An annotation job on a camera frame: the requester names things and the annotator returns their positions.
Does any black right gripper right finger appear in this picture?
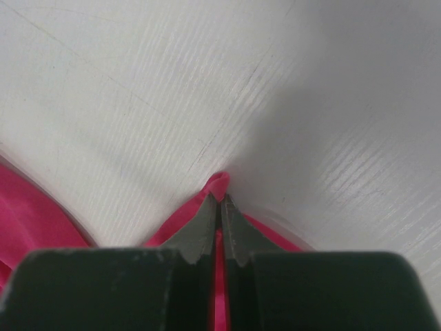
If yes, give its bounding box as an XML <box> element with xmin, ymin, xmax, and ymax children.
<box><xmin>220</xmin><ymin>197</ymin><xmax>440</xmax><ymax>330</ymax></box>

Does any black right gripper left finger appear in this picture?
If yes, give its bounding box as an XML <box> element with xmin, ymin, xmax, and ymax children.
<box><xmin>1</xmin><ymin>195</ymin><xmax>218</xmax><ymax>330</ymax></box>

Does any pink t shirt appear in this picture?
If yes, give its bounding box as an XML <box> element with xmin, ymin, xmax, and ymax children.
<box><xmin>1</xmin><ymin>157</ymin><xmax>303</xmax><ymax>330</ymax></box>

